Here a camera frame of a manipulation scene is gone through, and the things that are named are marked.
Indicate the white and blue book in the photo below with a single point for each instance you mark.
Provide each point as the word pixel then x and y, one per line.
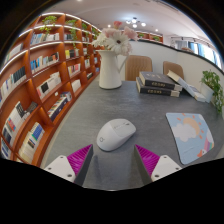
pixel 197 95

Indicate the cloud and sun mouse pad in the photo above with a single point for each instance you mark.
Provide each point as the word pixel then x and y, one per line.
pixel 190 138

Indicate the orange wooden bookshelf unit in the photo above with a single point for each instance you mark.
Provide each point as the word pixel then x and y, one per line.
pixel 36 86

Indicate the window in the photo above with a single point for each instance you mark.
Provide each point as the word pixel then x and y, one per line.
pixel 203 51

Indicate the orange wall shelf with plants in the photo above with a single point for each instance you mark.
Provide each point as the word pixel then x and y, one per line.
pixel 150 36

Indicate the white jug vase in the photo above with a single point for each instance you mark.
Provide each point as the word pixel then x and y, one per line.
pixel 109 71

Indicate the tan upholstered chair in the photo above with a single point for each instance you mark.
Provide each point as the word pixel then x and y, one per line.
pixel 137 66
pixel 173 68

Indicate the ceiling lights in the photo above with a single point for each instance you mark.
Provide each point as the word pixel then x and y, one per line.
pixel 134 21

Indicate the green plant in white pot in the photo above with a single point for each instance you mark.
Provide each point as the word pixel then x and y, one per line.
pixel 211 83

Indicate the thick white book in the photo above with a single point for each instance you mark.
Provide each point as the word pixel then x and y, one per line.
pixel 178 80

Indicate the white computer mouse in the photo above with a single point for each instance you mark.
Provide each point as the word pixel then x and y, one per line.
pixel 115 134

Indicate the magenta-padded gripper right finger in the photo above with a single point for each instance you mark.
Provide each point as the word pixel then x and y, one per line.
pixel 164 167

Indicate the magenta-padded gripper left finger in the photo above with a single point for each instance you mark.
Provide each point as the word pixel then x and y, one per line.
pixel 61 166

